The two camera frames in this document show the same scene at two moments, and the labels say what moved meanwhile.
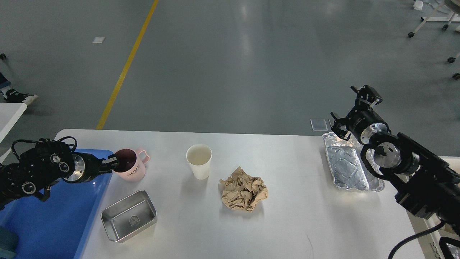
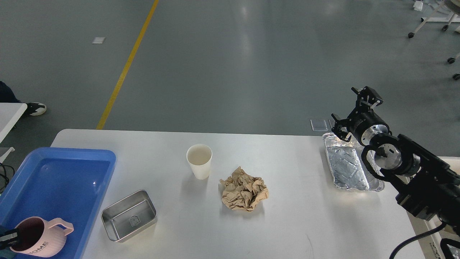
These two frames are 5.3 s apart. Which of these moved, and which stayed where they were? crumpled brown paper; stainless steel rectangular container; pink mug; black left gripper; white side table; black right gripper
Moved: pink mug; black left gripper
Stayed: white side table; stainless steel rectangular container; black right gripper; crumpled brown paper
